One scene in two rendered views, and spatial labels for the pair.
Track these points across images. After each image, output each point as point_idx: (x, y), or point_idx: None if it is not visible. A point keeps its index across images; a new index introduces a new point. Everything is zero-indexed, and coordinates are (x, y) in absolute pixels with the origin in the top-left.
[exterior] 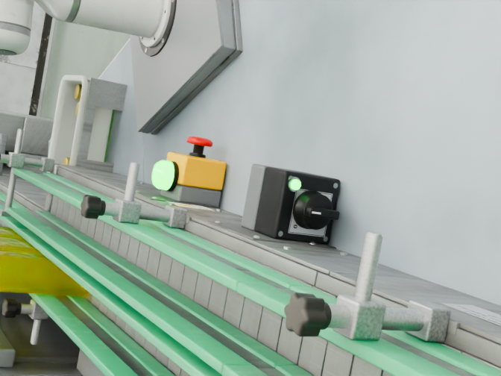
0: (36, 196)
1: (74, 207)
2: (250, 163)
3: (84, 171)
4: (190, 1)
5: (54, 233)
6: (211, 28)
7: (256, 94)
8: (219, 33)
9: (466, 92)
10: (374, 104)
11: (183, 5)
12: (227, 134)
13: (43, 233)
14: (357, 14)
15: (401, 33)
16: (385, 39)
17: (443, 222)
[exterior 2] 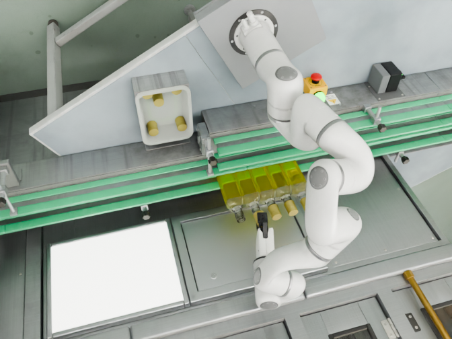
0: (139, 159)
1: None
2: (334, 70)
3: (235, 124)
4: (293, 23)
5: (286, 151)
6: (317, 33)
7: (335, 46)
8: (324, 33)
9: (440, 27)
10: (405, 36)
11: (285, 26)
12: (315, 65)
13: (292, 155)
14: (397, 11)
15: (418, 15)
16: (411, 17)
17: (429, 58)
